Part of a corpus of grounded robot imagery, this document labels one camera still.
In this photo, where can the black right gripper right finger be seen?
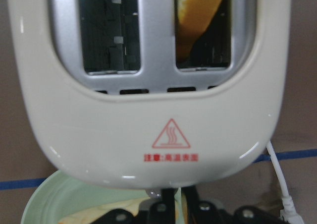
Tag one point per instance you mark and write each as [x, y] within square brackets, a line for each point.
[198, 211]

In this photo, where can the white two-slot toaster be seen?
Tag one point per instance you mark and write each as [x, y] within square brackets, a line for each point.
[110, 105]

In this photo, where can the bread slice in toaster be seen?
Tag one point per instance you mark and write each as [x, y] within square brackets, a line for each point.
[193, 19]

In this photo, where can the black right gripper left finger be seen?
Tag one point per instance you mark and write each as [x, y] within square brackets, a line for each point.
[161, 210]

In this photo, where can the light green plate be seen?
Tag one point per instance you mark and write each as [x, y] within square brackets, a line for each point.
[62, 199]

